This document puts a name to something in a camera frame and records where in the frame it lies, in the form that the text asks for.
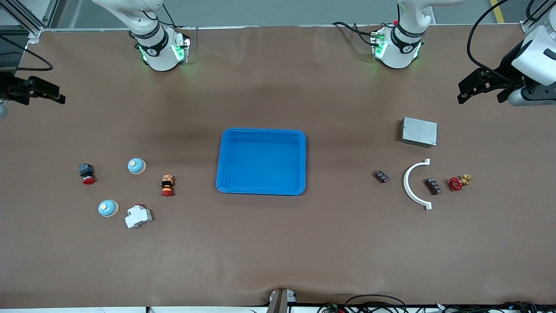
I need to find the metal mount bracket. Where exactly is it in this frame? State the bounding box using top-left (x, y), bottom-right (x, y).
top-left (267, 288), bottom-right (298, 313)

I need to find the brown table cover mat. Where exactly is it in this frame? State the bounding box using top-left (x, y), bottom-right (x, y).
top-left (0, 25), bottom-right (556, 309)

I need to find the white curved plastic arc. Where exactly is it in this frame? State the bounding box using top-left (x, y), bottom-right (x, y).
top-left (404, 159), bottom-right (433, 211)

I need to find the black cable loop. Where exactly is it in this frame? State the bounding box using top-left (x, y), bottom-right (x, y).
top-left (345, 294), bottom-right (407, 313)

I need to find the silver metal box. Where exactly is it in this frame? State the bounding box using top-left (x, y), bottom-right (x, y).
top-left (401, 117), bottom-right (438, 149)

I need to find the white circuit breaker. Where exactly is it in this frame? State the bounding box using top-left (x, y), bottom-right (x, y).
top-left (125, 204), bottom-right (153, 230)

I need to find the red handle brass valve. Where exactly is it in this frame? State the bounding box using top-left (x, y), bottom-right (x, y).
top-left (448, 174), bottom-right (472, 192)

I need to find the red mushroom push button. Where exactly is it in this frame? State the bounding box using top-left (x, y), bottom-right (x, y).
top-left (78, 163), bottom-right (96, 185)

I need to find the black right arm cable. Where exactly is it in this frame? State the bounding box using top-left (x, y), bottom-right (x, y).
top-left (0, 35), bottom-right (53, 72)

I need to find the aluminium frame profile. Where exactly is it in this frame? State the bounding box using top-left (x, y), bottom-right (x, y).
top-left (0, 0), bottom-right (59, 44)
top-left (520, 0), bottom-right (549, 33)

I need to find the black cable bundle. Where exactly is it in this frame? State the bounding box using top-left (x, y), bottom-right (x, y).
top-left (434, 301), bottom-right (556, 313)

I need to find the blue plastic tray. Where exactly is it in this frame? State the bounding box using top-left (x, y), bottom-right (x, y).
top-left (216, 128), bottom-right (307, 196)

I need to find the light blue desk bell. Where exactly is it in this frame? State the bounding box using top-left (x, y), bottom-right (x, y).
top-left (98, 200), bottom-right (119, 218)
top-left (127, 157), bottom-right (147, 175)

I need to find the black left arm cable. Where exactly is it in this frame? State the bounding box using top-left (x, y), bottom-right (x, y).
top-left (467, 0), bottom-right (510, 81)

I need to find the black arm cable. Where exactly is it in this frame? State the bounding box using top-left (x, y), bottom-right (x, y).
top-left (467, 0), bottom-right (510, 81)
top-left (0, 35), bottom-right (53, 72)

